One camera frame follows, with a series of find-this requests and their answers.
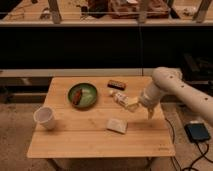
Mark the black box on floor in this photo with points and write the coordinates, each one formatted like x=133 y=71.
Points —
x=197 y=132

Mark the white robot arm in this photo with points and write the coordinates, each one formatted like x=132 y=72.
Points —
x=166 y=80

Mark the white paper cup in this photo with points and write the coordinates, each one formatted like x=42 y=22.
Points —
x=44 y=116

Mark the brown sausage on plate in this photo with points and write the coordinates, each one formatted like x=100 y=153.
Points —
x=77 y=97

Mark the wooden folding table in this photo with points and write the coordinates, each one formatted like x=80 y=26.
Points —
x=83 y=133

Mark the dark brown snack bar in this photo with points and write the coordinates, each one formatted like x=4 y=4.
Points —
x=116 y=84

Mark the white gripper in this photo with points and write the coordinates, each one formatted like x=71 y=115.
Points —
x=149 y=99

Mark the beige sponge block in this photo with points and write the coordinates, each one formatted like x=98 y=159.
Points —
x=117 y=125

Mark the long wooden bench shelf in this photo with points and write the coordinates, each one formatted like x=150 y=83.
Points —
x=75 y=72

